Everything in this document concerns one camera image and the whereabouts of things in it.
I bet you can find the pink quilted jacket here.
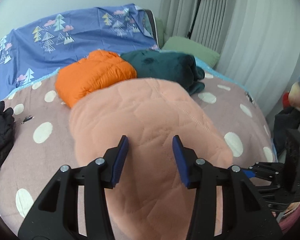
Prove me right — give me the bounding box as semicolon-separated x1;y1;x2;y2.
69;79;233;239

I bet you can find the green cushion by curtain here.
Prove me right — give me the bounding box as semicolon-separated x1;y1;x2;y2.
155;18;220;68

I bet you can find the pink polka-dot blanket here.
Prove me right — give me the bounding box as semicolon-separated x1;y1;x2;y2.
0;74;275;239

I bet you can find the black puffer jacket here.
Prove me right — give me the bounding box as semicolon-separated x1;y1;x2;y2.
0;101;14;168

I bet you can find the grey curtain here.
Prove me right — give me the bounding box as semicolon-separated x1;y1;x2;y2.
160;0;300;115

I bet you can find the blue tree-print sheet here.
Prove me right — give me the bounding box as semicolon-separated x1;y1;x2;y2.
0;4;158;101

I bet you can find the orange puffer jacket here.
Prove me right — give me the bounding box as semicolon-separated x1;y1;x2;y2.
55;50;137;108

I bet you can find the dark green fleece garment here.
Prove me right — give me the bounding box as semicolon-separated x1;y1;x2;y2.
120;50;205;95

